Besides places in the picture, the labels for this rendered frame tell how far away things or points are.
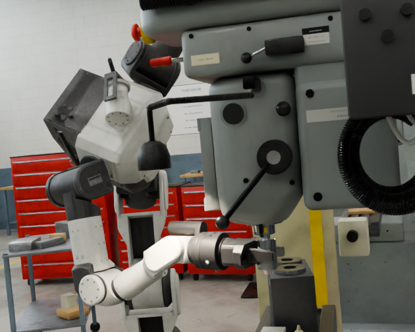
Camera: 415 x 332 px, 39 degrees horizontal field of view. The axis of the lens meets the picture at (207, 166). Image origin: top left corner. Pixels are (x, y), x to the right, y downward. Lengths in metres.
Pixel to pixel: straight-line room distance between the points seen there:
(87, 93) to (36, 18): 10.28
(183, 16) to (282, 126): 0.30
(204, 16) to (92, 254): 0.70
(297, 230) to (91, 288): 1.71
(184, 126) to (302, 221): 7.76
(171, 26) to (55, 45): 10.51
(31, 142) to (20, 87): 1.07
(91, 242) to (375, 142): 0.78
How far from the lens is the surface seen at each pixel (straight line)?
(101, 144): 1.63
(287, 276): 1.66
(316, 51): 1.19
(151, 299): 2.00
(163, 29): 1.25
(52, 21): 11.82
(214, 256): 1.36
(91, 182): 1.58
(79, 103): 1.72
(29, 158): 6.76
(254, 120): 1.22
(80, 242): 1.58
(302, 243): 3.09
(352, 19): 0.95
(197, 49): 1.23
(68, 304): 4.43
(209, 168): 1.32
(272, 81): 1.22
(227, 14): 1.22
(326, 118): 1.18
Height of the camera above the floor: 1.51
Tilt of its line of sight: 3 degrees down
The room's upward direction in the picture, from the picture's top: 5 degrees counter-clockwise
